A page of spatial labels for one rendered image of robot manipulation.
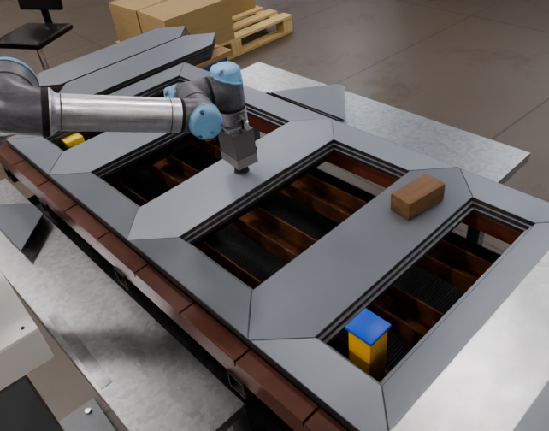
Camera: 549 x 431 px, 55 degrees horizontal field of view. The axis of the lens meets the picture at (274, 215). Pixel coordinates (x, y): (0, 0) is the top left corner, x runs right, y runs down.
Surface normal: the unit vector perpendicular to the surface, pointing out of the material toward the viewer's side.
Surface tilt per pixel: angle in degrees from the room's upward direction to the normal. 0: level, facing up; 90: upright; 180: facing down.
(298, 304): 0
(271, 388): 0
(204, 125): 87
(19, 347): 90
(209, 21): 90
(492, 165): 0
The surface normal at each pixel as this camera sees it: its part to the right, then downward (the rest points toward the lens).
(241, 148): 0.60, 0.46
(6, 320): -0.15, -0.80
